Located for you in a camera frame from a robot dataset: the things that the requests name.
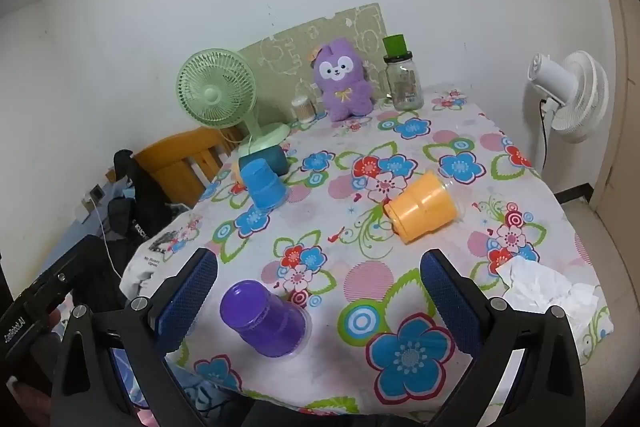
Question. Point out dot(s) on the floral tablecloth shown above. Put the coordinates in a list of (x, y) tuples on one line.
[(340, 219)]

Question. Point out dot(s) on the green patterned board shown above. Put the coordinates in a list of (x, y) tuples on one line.
[(290, 52)]

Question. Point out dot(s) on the purple plastic cup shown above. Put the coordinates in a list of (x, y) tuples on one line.
[(265, 317)]

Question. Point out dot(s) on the green desk fan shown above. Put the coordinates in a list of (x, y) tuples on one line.
[(215, 94)]

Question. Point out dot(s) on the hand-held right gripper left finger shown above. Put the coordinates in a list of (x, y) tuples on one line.
[(192, 294)]

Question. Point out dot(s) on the white standing fan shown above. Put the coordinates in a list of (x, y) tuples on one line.
[(575, 92)]

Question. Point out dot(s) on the wooden chair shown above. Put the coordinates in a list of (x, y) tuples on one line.
[(170, 163)]

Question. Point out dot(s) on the orange plastic cup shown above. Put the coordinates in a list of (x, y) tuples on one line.
[(421, 207)]

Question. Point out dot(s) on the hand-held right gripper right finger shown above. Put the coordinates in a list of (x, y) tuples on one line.
[(446, 302)]

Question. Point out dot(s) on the person's left hand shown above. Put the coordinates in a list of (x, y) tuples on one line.
[(20, 396)]

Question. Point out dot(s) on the crumpled white tissue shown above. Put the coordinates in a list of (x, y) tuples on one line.
[(535, 288)]

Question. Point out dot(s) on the glass bottle with green lid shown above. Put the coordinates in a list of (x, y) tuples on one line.
[(403, 83)]

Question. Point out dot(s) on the blue plastic cup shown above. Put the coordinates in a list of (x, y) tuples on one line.
[(263, 187)]

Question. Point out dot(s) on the small cotton swab jar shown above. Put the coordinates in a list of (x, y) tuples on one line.
[(303, 109)]

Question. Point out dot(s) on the dark teal cup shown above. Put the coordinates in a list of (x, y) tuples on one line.
[(278, 158)]

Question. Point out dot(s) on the wall outlet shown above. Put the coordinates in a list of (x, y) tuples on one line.
[(96, 193)]

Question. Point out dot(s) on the black bag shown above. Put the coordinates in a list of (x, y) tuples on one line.
[(145, 203)]

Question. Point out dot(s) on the purple plush toy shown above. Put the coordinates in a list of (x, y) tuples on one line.
[(341, 79)]

